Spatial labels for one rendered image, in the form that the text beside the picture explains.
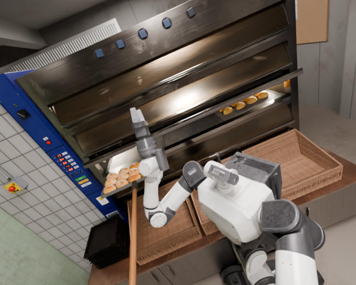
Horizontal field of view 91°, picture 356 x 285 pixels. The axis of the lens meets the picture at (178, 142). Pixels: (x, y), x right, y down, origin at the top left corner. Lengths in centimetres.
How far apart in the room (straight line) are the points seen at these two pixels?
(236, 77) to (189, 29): 50
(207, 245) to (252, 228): 93
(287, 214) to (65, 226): 199
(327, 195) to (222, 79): 121
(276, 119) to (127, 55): 137
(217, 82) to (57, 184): 159
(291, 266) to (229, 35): 134
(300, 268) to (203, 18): 135
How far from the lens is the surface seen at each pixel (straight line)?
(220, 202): 70
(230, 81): 151
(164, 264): 169
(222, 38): 148
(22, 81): 156
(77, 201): 195
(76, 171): 169
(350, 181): 190
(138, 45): 135
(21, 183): 191
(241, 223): 67
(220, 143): 166
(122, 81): 138
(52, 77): 148
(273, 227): 62
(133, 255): 97
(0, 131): 177
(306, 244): 62
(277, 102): 180
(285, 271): 60
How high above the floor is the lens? 193
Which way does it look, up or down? 28 degrees down
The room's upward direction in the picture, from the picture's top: 24 degrees counter-clockwise
